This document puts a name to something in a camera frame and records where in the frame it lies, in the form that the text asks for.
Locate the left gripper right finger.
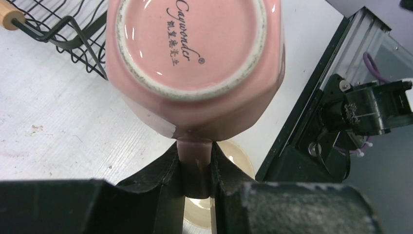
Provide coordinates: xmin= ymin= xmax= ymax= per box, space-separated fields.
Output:
xmin=211 ymin=143 xmax=383 ymax=234

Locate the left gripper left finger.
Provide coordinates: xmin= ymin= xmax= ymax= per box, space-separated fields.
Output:
xmin=0 ymin=144 xmax=185 ymax=234

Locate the pink mug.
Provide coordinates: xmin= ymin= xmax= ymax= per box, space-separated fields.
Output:
xmin=105 ymin=0 xmax=285 ymax=199

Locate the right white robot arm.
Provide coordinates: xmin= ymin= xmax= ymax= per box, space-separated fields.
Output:
xmin=304 ymin=74 xmax=413 ymax=182

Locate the cream plate with black accent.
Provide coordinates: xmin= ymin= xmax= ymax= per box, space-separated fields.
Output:
xmin=183 ymin=140 xmax=255 ymax=234

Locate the black wire dish rack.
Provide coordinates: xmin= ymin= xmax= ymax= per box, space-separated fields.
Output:
xmin=9 ymin=0 xmax=109 ymax=79

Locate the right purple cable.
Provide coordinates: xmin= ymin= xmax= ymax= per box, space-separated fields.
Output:
xmin=363 ymin=51 xmax=391 ymax=85

